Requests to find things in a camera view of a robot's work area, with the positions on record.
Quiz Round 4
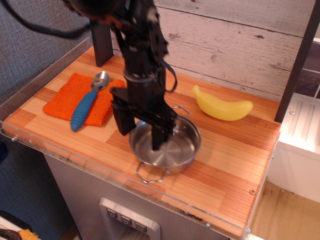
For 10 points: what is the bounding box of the grey toy fridge cabinet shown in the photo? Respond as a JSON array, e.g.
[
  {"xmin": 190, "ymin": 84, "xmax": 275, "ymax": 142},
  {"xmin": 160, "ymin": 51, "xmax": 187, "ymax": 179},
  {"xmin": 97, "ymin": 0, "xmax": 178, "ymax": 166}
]
[{"xmin": 44, "ymin": 155, "xmax": 227, "ymax": 240}]

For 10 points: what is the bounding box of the blue handled metal spoon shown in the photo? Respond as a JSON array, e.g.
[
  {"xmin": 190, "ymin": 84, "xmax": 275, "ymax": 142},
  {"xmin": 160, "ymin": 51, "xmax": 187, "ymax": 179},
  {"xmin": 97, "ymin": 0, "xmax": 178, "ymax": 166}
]
[{"xmin": 70, "ymin": 71, "xmax": 110, "ymax": 132}]

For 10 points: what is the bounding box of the silver ice dispenser panel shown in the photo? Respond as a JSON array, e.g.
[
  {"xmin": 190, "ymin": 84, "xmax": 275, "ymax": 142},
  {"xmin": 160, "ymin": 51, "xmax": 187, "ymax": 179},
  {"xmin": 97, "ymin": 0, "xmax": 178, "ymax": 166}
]
[{"xmin": 99, "ymin": 197, "xmax": 161, "ymax": 240}]

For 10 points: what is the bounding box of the clear acrylic edge guard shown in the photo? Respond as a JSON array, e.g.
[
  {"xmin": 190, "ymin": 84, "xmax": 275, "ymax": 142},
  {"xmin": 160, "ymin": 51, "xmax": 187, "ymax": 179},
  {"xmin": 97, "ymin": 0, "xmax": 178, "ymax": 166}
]
[{"xmin": 2, "ymin": 116, "xmax": 280, "ymax": 240}]

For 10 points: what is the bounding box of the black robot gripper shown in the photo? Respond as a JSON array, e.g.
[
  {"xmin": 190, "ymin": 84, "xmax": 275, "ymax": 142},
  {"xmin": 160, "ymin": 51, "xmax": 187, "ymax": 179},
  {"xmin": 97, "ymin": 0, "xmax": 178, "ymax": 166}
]
[{"xmin": 110, "ymin": 73, "xmax": 177, "ymax": 151}]

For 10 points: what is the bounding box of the orange object at corner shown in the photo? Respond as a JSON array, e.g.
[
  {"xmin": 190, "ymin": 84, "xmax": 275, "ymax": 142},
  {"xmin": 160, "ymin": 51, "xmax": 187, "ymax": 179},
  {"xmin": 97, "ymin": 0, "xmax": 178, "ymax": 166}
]
[{"xmin": 18, "ymin": 229, "xmax": 39, "ymax": 240}]

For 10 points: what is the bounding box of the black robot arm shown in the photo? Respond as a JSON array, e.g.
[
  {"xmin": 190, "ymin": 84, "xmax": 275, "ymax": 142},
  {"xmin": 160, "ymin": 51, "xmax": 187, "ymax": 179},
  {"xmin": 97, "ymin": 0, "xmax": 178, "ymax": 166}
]
[{"xmin": 64, "ymin": 0, "xmax": 177, "ymax": 150}]

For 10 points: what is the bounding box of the dark brown right post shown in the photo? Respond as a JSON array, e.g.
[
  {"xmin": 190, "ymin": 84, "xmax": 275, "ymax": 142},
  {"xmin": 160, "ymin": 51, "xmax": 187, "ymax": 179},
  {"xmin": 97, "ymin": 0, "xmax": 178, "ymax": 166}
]
[{"xmin": 274, "ymin": 0, "xmax": 320, "ymax": 123}]

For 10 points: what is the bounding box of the orange knitted rag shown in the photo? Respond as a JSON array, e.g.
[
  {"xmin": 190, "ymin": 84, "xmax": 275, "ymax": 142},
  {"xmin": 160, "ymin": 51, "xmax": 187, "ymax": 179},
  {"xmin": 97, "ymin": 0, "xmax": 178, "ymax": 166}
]
[{"xmin": 43, "ymin": 73, "xmax": 125, "ymax": 127}]

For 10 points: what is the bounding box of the silver steel pan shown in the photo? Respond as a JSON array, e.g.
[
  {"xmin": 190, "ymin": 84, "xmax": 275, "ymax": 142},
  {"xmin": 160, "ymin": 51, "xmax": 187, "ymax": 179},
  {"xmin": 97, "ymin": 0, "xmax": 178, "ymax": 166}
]
[{"xmin": 129, "ymin": 105, "xmax": 202, "ymax": 184}]

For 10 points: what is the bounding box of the yellow plastic banana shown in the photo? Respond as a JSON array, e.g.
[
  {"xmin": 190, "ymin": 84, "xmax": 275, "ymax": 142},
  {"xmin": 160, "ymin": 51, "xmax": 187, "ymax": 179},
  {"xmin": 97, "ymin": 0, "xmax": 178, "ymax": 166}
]
[{"xmin": 191, "ymin": 85, "xmax": 254, "ymax": 122}]

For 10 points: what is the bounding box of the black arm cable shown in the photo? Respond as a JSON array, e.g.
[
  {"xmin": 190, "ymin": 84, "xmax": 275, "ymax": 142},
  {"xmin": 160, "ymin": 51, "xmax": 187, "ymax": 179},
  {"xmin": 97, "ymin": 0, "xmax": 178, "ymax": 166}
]
[{"xmin": 159, "ymin": 59, "xmax": 178, "ymax": 93}]

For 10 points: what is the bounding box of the white toy sink unit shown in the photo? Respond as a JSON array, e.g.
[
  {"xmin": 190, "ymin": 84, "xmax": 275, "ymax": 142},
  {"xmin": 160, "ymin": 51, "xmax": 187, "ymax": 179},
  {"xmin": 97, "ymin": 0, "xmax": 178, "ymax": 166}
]
[{"xmin": 265, "ymin": 37, "xmax": 320, "ymax": 204}]

